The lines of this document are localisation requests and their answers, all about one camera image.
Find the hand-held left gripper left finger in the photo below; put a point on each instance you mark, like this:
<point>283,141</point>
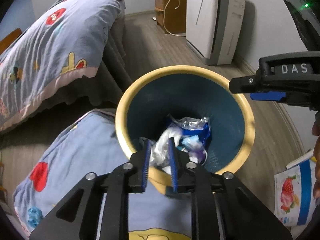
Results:
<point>146,166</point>

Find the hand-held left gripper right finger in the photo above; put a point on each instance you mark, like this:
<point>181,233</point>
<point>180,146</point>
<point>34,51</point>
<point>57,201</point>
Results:
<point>173,166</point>

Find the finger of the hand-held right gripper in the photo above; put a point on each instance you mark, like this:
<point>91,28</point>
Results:
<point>267,96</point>

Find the white plastic bag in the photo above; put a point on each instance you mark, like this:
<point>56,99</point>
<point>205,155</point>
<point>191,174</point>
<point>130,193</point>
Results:
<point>161,145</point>

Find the blue and clear trash bags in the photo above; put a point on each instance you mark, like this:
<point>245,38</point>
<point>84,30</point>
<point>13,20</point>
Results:
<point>196,126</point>

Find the yellow rimmed teal trash bin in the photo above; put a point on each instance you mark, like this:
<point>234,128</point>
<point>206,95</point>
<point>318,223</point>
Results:
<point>175,92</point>

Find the person's right hand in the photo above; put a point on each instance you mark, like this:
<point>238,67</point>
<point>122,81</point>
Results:
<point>318,155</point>

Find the purple snack wrapper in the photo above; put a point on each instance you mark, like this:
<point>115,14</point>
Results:
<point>198,156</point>

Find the light blue wrapper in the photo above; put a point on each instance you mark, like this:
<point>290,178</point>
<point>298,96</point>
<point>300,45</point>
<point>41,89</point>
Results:
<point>191,143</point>

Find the blue cartoon printed pillow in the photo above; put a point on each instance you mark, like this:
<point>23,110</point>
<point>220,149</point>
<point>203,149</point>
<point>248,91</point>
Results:
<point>82,155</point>

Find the white air purifier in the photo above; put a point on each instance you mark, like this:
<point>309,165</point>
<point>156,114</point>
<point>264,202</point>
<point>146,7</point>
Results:
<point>202,22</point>

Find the printed cardboard box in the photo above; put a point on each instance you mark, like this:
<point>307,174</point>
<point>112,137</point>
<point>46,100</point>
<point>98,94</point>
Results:
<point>290,192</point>

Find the bed with grey skirt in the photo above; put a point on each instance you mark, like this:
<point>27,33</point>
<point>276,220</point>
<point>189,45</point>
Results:
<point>115,55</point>

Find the wooden nightstand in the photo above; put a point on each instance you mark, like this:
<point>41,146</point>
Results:
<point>172,17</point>

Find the blue cartoon printed quilt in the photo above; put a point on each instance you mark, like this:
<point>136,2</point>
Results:
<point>50,55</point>

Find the wooden headboard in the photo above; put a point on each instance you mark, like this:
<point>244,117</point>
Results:
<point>10,40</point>

